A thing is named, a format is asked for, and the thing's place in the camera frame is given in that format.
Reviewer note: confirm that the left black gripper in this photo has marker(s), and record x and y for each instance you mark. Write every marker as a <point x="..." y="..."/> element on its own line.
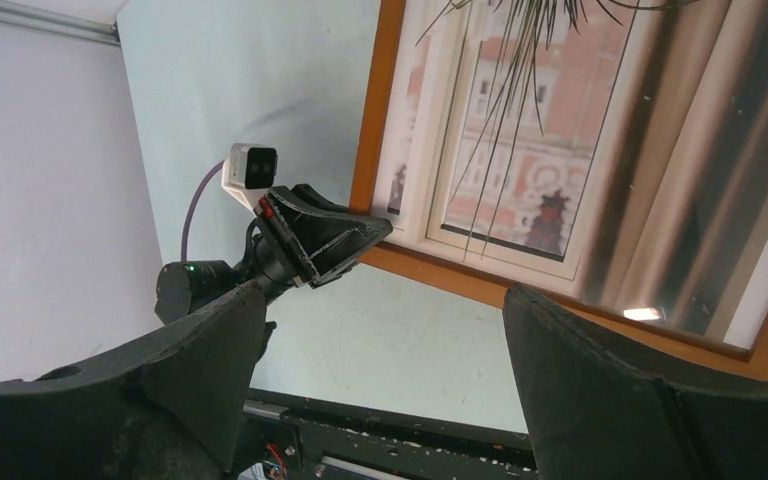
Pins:
<point x="305" y="239"/>

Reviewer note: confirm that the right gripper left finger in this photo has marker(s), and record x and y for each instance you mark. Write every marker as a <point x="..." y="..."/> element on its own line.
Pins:
<point x="167" y="405"/>

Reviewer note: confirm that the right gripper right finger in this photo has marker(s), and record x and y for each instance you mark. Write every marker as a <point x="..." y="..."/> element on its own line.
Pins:
<point x="600" y="405"/>

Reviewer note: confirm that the light wooden picture frame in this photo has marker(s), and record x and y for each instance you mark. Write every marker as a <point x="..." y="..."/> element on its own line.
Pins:
<point x="484" y="287"/>

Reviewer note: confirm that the printed plant photo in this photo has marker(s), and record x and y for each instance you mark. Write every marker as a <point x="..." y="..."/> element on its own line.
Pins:
<point x="612" y="152"/>

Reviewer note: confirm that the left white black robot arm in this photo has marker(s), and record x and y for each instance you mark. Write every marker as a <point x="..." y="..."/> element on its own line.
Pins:
<point x="184" y="286"/>

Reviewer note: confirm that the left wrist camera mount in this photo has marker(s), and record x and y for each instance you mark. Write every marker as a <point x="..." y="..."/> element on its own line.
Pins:
<point x="249" y="172"/>

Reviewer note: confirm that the left aluminium corner post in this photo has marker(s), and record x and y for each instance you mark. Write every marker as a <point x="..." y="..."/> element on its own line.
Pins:
<point x="41" y="20"/>

